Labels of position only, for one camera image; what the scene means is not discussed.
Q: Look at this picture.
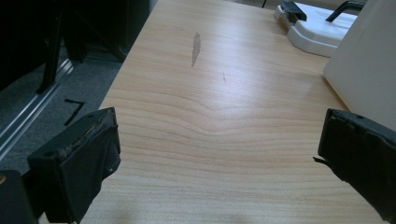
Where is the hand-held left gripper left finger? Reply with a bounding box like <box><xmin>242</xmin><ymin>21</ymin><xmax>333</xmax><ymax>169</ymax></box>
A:
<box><xmin>26</xmin><ymin>106</ymin><xmax>121</xmax><ymax>224</ymax></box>

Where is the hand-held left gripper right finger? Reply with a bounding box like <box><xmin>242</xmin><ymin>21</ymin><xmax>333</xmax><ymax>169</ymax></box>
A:
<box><xmin>313</xmin><ymin>107</ymin><xmax>396</xmax><ymax>222</ymax></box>

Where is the black metal stand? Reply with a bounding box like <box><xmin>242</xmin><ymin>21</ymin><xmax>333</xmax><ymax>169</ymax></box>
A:
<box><xmin>35</xmin><ymin>8</ymin><xmax>64</xmax><ymax>95</ymax></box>

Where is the white box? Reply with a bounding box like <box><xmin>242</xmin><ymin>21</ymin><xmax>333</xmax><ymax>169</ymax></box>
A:
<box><xmin>322</xmin><ymin>0</ymin><xmax>396</xmax><ymax>132</ymax></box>

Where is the white appliance with black handle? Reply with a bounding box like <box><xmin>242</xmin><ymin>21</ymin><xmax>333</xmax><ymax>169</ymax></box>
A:
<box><xmin>274</xmin><ymin>0</ymin><xmax>367</xmax><ymax>58</ymax></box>

